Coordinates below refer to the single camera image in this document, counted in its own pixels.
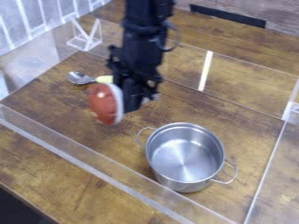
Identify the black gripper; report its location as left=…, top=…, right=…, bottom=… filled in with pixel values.
left=107, top=45, right=165, bottom=113

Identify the red and white plush mushroom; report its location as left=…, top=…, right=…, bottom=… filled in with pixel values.
left=89, top=83, right=125, bottom=125

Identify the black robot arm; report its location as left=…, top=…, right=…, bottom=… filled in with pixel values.
left=107, top=0, right=182, bottom=113

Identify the silver pot with handles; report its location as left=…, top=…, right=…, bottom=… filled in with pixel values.
left=135, top=122, right=240, bottom=193

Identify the black wall strip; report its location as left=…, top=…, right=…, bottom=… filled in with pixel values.
left=190, top=3, right=268, bottom=28

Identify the clear acrylic triangle stand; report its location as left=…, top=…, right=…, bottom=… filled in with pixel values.
left=67, top=19, right=103, bottom=52

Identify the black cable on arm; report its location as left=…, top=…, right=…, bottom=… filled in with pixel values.
left=154, top=18, right=183, bottom=53

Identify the spoon with yellow handle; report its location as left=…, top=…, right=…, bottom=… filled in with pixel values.
left=67, top=72, right=114, bottom=85

